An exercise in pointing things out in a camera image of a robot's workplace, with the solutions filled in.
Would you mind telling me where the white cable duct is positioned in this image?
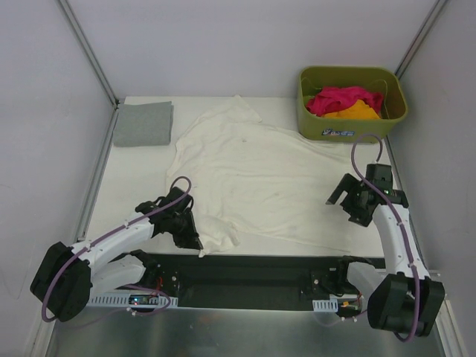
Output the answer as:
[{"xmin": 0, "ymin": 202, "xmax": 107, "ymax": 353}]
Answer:
[
  {"xmin": 312, "ymin": 297, "xmax": 361, "ymax": 313},
  {"xmin": 87, "ymin": 292, "xmax": 178, "ymax": 309}
]

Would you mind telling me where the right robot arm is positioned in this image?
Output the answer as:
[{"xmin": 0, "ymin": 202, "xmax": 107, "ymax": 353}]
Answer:
[{"xmin": 327, "ymin": 164, "xmax": 446, "ymax": 340}]

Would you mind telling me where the orange t shirt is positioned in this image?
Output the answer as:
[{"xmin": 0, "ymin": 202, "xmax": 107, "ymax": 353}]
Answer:
[{"xmin": 324, "ymin": 100, "xmax": 380, "ymax": 120}]

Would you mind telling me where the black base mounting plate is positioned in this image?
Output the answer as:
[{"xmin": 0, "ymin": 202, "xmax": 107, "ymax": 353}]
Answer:
[{"xmin": 136, "ymin": 254, "xmax": 358, "ymax": 311}]

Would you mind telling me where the cream white t shirt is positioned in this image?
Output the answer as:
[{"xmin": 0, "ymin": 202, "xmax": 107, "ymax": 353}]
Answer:
[{"xmin": 167, "ymin": 96, "xmax": 365, "ymax": 256}]

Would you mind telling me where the magenta pink t shirt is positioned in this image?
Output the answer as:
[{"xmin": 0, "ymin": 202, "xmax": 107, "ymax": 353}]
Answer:
[{"xmin": 305, "ymin": 86, "xmax": 385, "ymax": 118}]

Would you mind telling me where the right white cable duct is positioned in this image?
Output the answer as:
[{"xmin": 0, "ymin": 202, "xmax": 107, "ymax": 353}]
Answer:
[{"xmin": 312, "ymin": 297, "xmax": 361, "ymax": 313}]

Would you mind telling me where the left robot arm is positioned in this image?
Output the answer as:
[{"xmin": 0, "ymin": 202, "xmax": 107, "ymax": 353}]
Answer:
[{"xmin": 30, "ymin": 187, "xmax": 202, "ymax": 322}]

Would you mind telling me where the aluminium frame rail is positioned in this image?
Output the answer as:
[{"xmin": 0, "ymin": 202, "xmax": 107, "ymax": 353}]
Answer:
[{"xmin": 376, "ymin": 268, "xmax": 442, "ymax": 282}]

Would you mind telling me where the olive green plastic bin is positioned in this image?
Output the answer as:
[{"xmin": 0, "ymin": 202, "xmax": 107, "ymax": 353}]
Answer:
[{"xmin": 297, "ymin": 65, "xmax": 408, "ymax": 143}]

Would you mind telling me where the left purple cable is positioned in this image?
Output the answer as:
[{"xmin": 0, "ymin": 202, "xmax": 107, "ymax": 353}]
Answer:
[{"xmin": 41, "ymin": 176, "xmax": 193, "ymax": 323}]

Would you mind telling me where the left white cable duct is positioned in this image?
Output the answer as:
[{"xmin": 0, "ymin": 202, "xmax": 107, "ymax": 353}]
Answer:
[{"xmin": 87, "ymin": 292, "xmax": 178, "ymax": 309}]

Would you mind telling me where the folded grey t shirt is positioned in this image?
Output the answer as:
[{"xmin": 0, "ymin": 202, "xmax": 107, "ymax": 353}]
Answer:
[{"xmin": 112, "ymin": 101, "xmax": 174, "ymax": 147}]

